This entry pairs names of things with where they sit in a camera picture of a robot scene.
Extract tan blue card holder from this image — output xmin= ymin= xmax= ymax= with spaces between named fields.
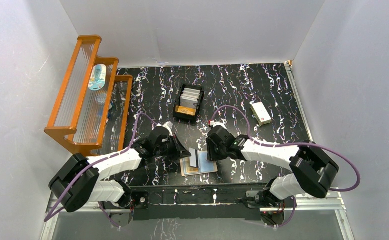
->
xmin=180 ymin=155 xmax=219 ymax=177

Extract white magnetic stripe card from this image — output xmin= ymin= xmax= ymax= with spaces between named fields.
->
xmin=189 ymin=148 xmax=199 ymax=168

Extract black plastic card bin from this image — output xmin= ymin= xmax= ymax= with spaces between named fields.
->
xmin=172 ymin=83 xmax=205 ymax=123

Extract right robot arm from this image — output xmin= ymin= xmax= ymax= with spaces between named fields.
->
xmin=206 ymin=125 xmax=340 ymax=207

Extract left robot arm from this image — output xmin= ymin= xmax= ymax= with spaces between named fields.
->
xmin=48 ymin=124 xmax=192 ymax=213

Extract stack of white cards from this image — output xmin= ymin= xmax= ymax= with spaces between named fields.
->
xmin=181 ymin=87 xmax=201 ymax=103

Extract white cardboard box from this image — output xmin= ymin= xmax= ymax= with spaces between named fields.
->
xmin=250 ymin=102 xmax=272 ymax=126

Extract blue items on rack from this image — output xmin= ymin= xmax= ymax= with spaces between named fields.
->
xmin=96 ymin=93 xmax=115 ymax=122

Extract orange wooden tiered rack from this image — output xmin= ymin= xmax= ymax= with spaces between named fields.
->
xmin=44 ymin=35 xmax=134 ymax=156

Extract blue white blister pack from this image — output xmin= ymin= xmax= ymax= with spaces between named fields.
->
xmin=88 ymin=64 xmax=107 ymax=91

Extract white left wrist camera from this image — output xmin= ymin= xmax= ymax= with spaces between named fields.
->
xmin=162 ymin=121 xmax=174 ymax=135

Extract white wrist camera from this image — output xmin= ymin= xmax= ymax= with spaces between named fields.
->
xmin=162 ymin=121 xmax=174 ymax=135
xmin=208 ymin=120 xmax=227 ymax=129

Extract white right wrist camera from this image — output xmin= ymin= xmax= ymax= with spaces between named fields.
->
xmin=208 ymin=120 xmax=227 ymax=129

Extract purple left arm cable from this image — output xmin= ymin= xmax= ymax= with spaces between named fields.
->
xmin=43 ymin=112 xmax=159 ymax=229

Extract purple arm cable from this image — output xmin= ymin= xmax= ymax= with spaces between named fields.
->
xmin=43 ymin=112 xmax=159 ymax=229
xmin=209 ymin=105 xmax=362 ymax=229

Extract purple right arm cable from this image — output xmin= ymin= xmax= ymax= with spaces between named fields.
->
xmin=209 ymin=105 xmax=362 ymax=229

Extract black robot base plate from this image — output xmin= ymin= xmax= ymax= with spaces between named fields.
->
xmin=101 ymin=183 xmax=295 ymax=225

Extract aluminium frame rail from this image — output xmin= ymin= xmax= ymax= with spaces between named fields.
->
xmin=49 ymin=183 xmax=354 ymax=240

